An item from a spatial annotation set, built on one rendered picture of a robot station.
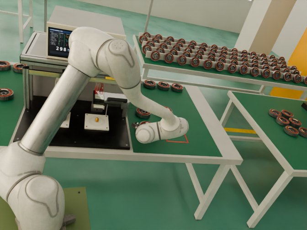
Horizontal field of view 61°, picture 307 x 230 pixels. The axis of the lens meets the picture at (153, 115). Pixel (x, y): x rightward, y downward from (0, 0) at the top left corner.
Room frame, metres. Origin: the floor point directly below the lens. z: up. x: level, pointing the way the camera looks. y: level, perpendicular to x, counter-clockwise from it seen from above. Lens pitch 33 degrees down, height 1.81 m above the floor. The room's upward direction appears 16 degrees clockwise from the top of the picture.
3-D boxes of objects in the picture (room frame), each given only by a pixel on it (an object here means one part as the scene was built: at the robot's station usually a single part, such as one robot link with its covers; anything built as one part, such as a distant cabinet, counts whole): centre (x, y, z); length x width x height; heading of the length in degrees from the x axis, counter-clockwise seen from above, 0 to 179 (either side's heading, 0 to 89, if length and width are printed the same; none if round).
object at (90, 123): (1.34, 0.34, 0.78); 0.15 x 0.15 x 0.01; 19
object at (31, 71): (1.39, 0.49, 1.03); 0.62 x 0.01 x 0.03; 109
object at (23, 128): (1.31, 0.46, 0.76); 0.64 x 0.47 x 0.02; 109
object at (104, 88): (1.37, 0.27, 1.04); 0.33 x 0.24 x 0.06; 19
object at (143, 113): (1.61, 0.08, 0.77); 0.11 x 0.11 x 0.04
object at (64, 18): (1.61, 0.55, 1.22); 0.44 x 0.39 x 0.20; 109
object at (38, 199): (0.59, 0.32, 0.92); 0.18 x 0.16 x 0.22; 60
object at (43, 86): (1.54, 0.54, 0.92); 0.66 x 0.01 x 0.30; 109
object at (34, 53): (1.60, 0.56, 1.09); 0.68 x 0.44 x 0.05; 109
